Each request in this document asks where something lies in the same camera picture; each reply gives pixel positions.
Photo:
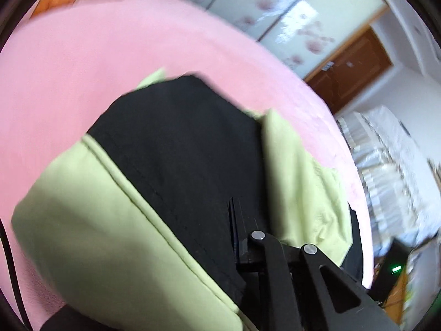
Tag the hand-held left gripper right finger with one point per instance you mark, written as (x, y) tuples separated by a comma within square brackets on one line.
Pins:
[(272, 265)]

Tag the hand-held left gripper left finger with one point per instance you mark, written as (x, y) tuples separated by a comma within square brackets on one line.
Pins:
[(51, 324)]

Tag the green and black hooded jacket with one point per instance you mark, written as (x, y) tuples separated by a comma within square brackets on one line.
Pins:
[(172, 144)]

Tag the orange wooden cabinet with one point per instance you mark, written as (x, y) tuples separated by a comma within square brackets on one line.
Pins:
[(399, 296)]

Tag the white lace covered sofa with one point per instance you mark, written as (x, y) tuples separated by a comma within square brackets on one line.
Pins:
[(389, 172)]

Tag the brown wooden door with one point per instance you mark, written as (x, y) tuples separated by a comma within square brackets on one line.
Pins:
[(351, 69)]

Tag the floral sliding wardrobe doors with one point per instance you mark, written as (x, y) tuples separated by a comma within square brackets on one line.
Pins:
[(275, 10)]

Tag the bed with pink sheet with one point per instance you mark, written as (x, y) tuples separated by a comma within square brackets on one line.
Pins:
[(103, 58)]

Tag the pink pillow with orange flower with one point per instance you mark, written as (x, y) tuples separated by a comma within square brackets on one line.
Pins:
[(51, 1)]

